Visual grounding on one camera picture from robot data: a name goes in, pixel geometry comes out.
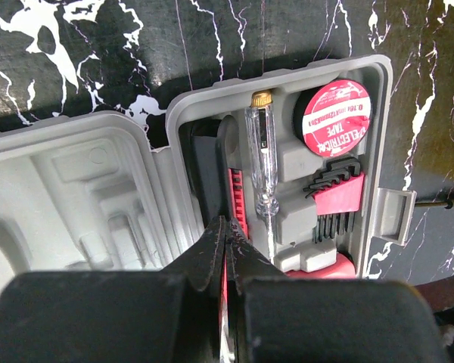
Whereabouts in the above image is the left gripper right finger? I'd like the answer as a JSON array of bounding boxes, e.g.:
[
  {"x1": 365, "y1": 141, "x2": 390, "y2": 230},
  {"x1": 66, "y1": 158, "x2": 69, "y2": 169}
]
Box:
[{"x1": 225, "y1": 222, "x2": 449, "y2": 362}]

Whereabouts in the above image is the grey plastic tool case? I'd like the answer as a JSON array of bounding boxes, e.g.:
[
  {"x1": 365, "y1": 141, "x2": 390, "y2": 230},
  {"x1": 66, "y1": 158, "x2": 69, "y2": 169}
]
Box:
[{"x1": 0, "y1": 54, "x2": 415, "y2": 294}]

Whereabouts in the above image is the red utility knife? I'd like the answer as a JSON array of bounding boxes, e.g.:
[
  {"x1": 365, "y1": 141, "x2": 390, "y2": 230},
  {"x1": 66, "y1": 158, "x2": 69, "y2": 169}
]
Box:
[{"x1": 195, "y1": 115, "x2": 252, "y2": 362}]

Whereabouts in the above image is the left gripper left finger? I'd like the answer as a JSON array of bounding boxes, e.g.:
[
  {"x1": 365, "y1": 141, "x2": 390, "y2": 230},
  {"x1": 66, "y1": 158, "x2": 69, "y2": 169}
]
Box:
[{"x1": 0, "y1": 217, "x2": 225, "y2": 362}]

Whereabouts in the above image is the red hex key set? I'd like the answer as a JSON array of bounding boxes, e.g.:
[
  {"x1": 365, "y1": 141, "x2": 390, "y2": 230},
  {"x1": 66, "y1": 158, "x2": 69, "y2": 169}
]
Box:
[{"x1": 303, "y1": 157, "x2": 365, "y2": 244}]

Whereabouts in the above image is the clear test pen screwdriver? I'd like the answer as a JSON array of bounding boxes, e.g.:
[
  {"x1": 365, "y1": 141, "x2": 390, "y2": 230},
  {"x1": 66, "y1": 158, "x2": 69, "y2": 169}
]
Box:
[{"x1": 244, "y1": 90, "x2": 279, "y2": 262}]

